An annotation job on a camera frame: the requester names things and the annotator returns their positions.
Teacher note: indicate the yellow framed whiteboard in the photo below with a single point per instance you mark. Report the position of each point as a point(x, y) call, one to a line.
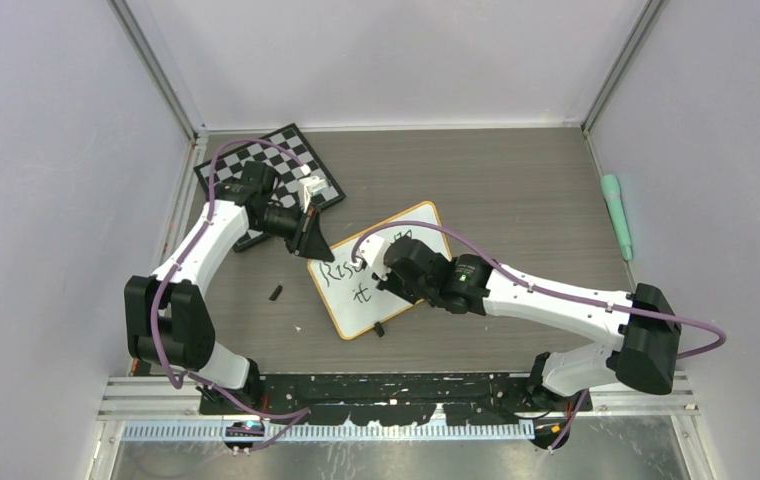
point(349, 293)

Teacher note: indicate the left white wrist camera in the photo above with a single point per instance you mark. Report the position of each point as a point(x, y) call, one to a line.
point(310, 186)

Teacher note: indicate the black white checkerboard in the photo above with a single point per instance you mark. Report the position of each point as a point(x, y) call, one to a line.
point(287, 152)

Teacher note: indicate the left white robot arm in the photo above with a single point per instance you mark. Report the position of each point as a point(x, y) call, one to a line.
point(167, 321)

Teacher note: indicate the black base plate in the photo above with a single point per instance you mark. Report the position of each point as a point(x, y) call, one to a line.
point(390, 399)

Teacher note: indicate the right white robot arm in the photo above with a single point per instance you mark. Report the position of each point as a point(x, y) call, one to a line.
point(627, 343)

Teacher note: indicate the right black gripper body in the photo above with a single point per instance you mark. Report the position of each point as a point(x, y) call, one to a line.
point(412, 292)

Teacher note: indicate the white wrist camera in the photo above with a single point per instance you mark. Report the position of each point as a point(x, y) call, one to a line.
point(370, 256)
point(310, 186)

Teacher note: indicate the black marker cap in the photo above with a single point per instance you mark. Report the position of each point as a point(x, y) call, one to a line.
point(276, 293)

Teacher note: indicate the aluminium frame rail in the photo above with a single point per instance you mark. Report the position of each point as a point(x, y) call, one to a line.
point(148, 409)

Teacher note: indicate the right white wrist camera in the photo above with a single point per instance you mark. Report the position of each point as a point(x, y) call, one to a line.
point(370, 256)

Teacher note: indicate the mint green microphone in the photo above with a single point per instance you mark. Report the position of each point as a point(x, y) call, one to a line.
point(611, 191)

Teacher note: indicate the black whiteboard foot left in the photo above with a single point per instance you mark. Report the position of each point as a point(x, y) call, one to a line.
point(379, 329)

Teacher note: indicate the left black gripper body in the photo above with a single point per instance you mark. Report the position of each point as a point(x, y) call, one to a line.
point(298, 242)

